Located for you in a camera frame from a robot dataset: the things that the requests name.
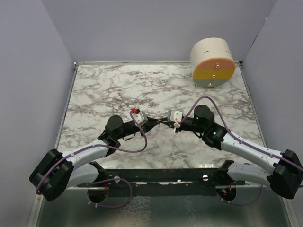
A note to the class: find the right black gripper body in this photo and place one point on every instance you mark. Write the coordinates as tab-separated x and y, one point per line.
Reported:
189	125

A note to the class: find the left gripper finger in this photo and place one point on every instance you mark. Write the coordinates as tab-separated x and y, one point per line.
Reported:
151	120
149	126

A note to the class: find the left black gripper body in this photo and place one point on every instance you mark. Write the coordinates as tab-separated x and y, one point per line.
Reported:
129	130

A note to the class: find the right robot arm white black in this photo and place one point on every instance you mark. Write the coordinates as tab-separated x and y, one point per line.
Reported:
281	171

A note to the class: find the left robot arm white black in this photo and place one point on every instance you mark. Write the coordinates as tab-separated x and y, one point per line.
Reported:
58	171

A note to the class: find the round beige drawer box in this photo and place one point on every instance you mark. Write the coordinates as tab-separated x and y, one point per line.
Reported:
211	62

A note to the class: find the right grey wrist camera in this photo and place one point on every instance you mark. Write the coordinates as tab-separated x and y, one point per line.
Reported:
174	118

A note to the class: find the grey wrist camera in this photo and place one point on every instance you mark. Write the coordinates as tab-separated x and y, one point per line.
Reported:
139	116
174	118

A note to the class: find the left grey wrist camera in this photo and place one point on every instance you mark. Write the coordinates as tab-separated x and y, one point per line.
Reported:
139	116

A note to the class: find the black mounting rail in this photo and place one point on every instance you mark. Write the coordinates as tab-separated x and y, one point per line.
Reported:
160	182

